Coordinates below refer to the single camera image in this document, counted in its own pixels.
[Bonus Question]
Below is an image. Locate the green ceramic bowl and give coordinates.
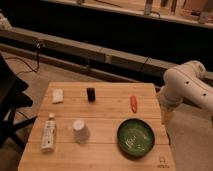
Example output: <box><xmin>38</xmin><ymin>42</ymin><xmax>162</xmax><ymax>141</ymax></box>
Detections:
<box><xmin>117</xmin><ymin>118</ymin><xmax>155</xmax><ymax>157</ymax></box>

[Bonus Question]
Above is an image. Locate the black rectangular block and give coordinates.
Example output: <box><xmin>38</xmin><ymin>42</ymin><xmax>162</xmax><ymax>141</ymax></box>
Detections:
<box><xmin>87</xmin><ymin>87</ymin><xmax>95</xmax><ymax>102</ymax></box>

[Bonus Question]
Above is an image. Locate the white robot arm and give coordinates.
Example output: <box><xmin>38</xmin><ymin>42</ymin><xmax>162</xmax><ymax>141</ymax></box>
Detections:
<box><xmin>157</xmin><ymin>61</ymin><xmax>213</xmax><ymax>125</ymax></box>

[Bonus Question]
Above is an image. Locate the white ceramic cup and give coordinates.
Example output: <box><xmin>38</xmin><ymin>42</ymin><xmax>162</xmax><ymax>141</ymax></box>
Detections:
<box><xmin>73</xmin><ymin>119</ymin><xmax>90</xmax><ymax>143</ymax></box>

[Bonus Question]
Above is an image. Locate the white tube bottle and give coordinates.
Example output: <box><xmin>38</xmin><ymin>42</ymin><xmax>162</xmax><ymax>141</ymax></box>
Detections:
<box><xmin>41</xmin><ymin>113</ymin><xmax>56</xmax><ymax>152</ymax></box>

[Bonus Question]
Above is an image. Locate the black office chair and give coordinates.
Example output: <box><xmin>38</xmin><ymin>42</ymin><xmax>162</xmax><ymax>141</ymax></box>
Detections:
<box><xmin>0</xmin><ymin>53</ymin><xmax>36</xmax><ymax>149</ymax></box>

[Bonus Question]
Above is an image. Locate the white eraser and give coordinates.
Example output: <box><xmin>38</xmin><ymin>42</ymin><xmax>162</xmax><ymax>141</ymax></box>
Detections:
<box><xmin>52</xmin><ymin>89</ymin><xmax>63</xmax><ymax>104</ymax></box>

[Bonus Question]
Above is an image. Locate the black cable on floor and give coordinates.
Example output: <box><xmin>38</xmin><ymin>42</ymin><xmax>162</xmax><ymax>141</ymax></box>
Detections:
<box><xmin>3</xmin><ymin>39</ymin><xmax>44</xmax><ymax>77</ymax></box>

